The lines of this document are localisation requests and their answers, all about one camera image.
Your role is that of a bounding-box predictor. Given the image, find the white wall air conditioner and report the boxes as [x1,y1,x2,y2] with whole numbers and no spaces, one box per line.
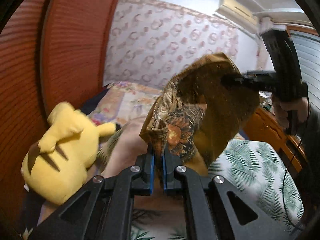
[216,0,259,34]

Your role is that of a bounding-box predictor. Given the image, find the wooden side cabinet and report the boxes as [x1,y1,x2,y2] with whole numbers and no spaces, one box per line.
[243,107,309,178]

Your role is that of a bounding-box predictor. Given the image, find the floral bed quilt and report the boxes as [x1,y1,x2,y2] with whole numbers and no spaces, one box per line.
[88,81,162,126]

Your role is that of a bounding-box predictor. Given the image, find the grey window blind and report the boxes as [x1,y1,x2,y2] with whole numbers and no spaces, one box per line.
[290,31,320,109]

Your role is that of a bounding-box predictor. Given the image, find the yellow pikachu plush toy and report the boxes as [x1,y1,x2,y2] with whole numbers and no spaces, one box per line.
[21,102,117,205]

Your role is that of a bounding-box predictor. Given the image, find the gold patterned brown garment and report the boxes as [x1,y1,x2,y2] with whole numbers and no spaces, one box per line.
[140,53,259,175]

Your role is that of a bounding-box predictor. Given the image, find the circle patterned wall curtain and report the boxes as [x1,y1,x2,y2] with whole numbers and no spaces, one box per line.
[104,0,238,88]

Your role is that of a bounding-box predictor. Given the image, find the palm leaf bed sheet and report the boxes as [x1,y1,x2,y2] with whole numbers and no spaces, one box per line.
[131,139,304,239]

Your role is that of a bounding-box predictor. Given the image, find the beige folded cloth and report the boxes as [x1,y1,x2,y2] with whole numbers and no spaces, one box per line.
[37,115,209,225]

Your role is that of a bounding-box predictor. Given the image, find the navy blue mattress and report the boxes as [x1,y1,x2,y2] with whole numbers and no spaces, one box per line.
[80,83,110,115]

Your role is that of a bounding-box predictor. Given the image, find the person's right hand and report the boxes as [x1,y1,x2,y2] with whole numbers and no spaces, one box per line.
[271,94,309,131]

